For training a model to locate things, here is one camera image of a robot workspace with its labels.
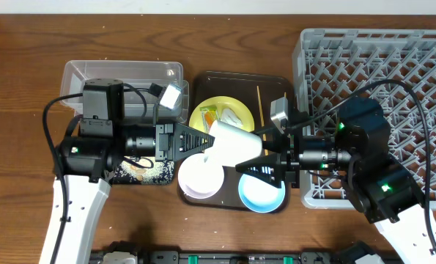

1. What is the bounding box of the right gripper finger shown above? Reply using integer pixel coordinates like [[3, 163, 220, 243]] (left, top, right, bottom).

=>
[[235, 153, 286, 188], [254, 125, 282, 151]]

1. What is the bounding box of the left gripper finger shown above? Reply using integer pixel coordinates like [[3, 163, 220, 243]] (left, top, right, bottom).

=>
[[173, 141, 213, 161], [174, 123, 215, 147]]

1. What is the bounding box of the pink white bowl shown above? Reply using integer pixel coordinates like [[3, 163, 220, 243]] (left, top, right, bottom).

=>
[[178, 153, 224, 199]]

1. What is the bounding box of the white cup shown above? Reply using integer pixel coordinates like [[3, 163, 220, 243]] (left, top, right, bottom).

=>
[[204, 120, 262, 167]]

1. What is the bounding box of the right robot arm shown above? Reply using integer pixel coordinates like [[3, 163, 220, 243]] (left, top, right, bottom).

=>
[[235, 97, 436, 263]]

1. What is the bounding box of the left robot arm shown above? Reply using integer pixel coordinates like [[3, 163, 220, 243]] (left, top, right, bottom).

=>
[[40, 78, 215, 263]]

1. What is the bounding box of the grey plastic dishwasher rack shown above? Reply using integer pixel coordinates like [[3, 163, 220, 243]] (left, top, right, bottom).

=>
[[292, 29, 436, 210]]

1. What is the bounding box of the left wooden chopstick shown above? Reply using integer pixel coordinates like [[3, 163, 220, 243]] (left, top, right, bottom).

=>
[[256, 85, 269, 155]]

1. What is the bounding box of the light blue bowl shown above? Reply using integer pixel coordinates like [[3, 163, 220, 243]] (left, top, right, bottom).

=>
[[237, 175, 286, 213]]

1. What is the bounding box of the green orange snack wrapper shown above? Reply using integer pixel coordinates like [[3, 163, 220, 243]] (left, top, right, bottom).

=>
[[200, 105, 220, 133]]

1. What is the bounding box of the clear plastic bin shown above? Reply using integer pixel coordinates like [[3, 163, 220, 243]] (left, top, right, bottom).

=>
[[60, 60, 189, 123]]

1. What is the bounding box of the dark brown serving tray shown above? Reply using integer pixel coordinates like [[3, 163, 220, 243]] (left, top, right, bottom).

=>
[[178, 71, 294, 211]]

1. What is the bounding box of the crumpled white tissue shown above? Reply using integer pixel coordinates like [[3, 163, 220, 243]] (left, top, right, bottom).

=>
[[221, 108, 243, 128]]

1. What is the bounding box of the black tray with rice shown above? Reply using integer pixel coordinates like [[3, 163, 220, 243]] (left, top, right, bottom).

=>
[[113, 156, 175, 186]]

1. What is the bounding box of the yellow round plate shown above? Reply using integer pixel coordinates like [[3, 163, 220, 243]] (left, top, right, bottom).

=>
[[188, 96, 254, 133]]

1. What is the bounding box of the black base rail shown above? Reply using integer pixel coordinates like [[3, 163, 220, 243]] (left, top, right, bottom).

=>
[[89, 249, 398, 264]]

